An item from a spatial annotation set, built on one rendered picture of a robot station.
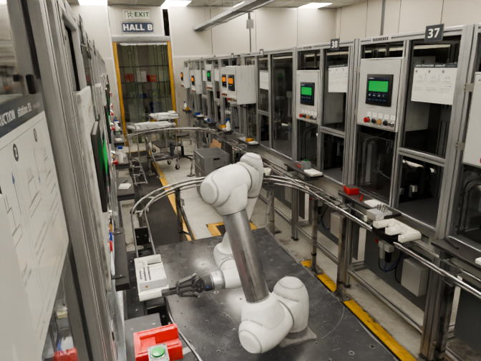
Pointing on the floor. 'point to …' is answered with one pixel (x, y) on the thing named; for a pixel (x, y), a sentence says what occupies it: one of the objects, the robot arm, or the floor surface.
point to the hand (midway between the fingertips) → (169, 291)
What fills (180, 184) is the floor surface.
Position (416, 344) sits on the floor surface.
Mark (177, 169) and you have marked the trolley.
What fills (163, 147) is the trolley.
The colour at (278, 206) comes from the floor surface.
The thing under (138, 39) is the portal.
